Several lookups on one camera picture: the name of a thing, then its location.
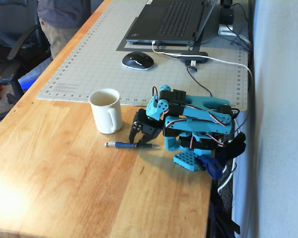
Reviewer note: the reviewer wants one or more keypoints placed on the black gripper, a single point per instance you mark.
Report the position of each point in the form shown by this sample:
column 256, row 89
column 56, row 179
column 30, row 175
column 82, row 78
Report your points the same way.
column 147, row 125

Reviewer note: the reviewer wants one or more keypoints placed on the blue pen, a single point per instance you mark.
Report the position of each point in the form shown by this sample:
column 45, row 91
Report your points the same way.
column 121, row 144

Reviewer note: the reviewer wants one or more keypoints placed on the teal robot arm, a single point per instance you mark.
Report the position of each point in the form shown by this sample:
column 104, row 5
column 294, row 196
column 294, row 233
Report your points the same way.
column 201, row 101

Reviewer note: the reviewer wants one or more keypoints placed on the white ceramic mug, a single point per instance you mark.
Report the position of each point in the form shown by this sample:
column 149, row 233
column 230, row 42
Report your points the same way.
column 101, row 116

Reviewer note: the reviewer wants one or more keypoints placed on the black silver computer mouse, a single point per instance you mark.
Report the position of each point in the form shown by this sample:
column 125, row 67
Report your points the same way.
column 137, row 60

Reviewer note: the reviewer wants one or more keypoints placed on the bright blue clamp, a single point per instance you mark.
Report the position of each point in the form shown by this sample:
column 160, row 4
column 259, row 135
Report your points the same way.
column 213, row 168

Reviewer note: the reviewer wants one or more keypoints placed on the grey gridded cutting mat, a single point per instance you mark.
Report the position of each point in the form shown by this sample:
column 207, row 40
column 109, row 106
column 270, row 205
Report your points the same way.
column 94, row 67

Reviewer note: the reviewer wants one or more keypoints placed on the dark blue black clamp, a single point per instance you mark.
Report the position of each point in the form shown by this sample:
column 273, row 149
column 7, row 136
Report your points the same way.
column 234, row 148

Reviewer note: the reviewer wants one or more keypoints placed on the black usb hub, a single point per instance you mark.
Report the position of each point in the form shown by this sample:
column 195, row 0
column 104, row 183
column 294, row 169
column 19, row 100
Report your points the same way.
column 193, row 56

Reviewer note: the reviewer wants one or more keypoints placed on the black laptop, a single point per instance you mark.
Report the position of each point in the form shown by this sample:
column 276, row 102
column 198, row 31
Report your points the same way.
column 164, row 17

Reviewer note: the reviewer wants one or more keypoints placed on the blue storage bin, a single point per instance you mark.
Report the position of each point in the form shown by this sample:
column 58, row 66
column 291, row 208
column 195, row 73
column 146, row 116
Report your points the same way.
column 29, row 79

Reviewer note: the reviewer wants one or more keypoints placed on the silver device base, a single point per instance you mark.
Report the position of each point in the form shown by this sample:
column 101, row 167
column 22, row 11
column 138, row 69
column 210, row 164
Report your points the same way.
column 224, row 30

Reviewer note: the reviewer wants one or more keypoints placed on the person in grey shirt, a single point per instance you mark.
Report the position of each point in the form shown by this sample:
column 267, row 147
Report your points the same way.
column 59, row 12

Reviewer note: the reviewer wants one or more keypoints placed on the black box device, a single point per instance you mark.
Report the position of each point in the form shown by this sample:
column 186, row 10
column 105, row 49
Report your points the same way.
column 226, row 16

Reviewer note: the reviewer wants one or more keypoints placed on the black office chair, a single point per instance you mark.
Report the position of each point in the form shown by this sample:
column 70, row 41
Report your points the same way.
column 5, row 22

